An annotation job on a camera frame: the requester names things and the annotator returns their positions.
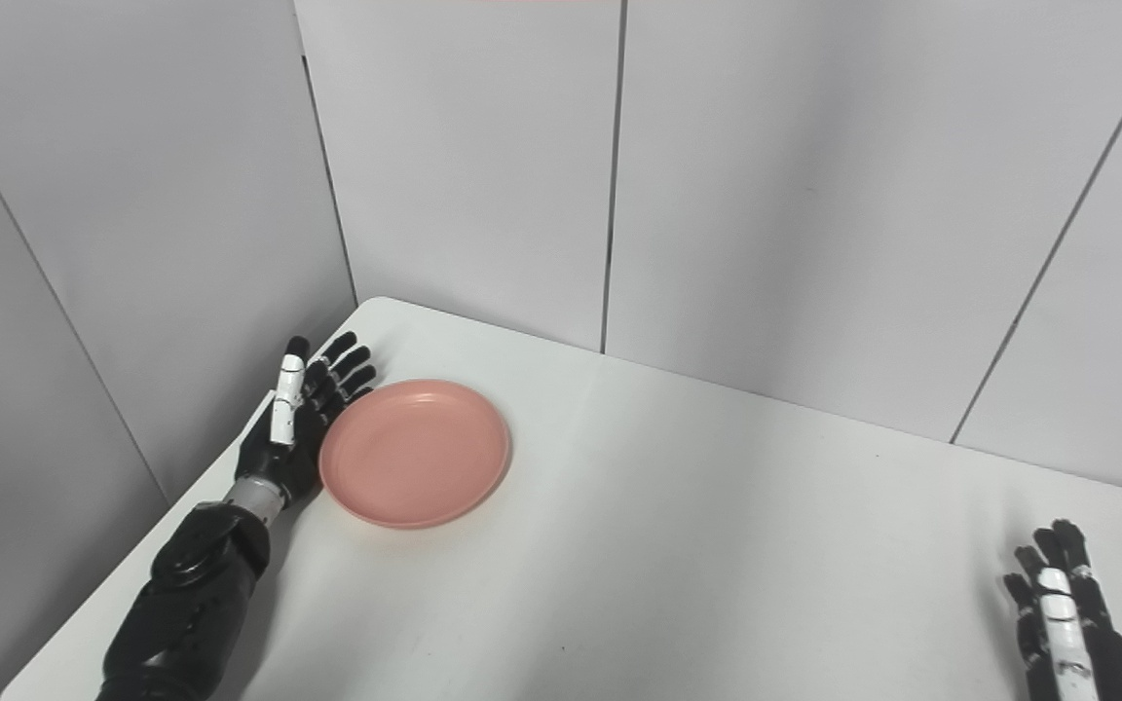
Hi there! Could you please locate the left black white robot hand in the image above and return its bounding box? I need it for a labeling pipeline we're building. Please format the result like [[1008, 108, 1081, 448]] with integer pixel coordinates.
[[235, 332, 377, 505]]

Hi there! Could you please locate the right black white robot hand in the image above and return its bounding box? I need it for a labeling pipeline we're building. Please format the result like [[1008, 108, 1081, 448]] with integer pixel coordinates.
[[1002, 519, 1122, 701]]

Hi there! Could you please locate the pink round plate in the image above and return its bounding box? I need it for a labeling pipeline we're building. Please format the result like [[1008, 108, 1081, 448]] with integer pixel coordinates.
[[318, 379, 511, 531]]

